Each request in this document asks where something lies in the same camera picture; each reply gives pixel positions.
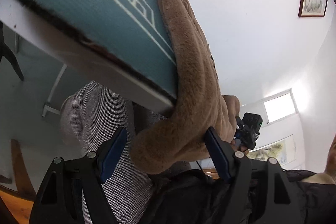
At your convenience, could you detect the brown fleece garment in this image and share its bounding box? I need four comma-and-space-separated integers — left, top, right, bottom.
130, 0, 240, 174

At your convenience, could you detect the person right hand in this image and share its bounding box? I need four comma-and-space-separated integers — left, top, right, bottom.
230, 138, 249, 155

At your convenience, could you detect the wooden chair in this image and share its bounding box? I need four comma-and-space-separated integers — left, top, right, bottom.
1, 139, 37, 223

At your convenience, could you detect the grey checked trousers leg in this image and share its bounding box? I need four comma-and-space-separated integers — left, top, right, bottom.
59, 80, 190, 224

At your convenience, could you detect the black jacket of person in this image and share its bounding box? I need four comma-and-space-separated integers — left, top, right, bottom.
139, 169, 335, 223

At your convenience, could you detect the teal table mat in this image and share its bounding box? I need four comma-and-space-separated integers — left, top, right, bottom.
19, 0, 178, 100

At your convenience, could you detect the landscape wall scroll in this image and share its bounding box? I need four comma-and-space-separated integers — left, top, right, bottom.
247, 135, 296, 166

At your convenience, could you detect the white table leg frame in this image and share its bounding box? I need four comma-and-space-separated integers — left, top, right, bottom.
42, 64, 68, 118

